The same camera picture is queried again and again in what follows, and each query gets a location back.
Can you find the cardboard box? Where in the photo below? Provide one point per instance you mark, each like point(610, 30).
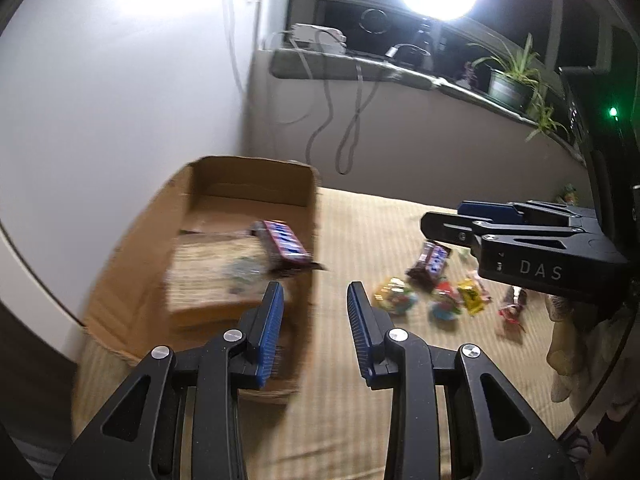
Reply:
point(150, 240)

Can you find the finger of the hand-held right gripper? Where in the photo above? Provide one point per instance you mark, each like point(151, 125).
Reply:
point(480, 209)
point(450, 230)

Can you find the small purple plant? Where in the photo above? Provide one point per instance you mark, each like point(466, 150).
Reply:
point(468, 72)

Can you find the yellow green candy packet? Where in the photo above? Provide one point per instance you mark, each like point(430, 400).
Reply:
point(396, 297)

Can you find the white power strip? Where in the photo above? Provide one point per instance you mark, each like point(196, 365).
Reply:
point(320, 37)

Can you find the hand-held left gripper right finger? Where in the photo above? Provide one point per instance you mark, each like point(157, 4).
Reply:
point(359, 330)

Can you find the potted spider plant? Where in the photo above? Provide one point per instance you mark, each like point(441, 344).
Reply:
point(507, 87)

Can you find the clear cracker packet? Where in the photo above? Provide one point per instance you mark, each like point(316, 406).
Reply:
point(215, 275)

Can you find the pale crumpled cloth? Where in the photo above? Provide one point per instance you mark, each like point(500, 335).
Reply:
point(565, 350)

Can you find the red blue candy packet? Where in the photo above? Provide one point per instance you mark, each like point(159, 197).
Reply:
point(445, 306)

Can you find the green snack packet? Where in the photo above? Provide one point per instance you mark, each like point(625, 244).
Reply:
point(568, 194)

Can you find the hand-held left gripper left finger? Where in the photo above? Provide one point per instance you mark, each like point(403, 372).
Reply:
point(270, 330)

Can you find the red clear snack packet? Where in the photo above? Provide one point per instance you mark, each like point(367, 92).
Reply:
point(512, 310)

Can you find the black light stand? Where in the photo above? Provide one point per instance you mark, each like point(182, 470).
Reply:
point(425, 40)

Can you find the brown chocolate bar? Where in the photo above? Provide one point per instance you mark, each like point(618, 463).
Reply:
point(430, 262)
point(285, 242)

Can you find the yellow snack packet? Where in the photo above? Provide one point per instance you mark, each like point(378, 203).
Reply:
point(472, 295)

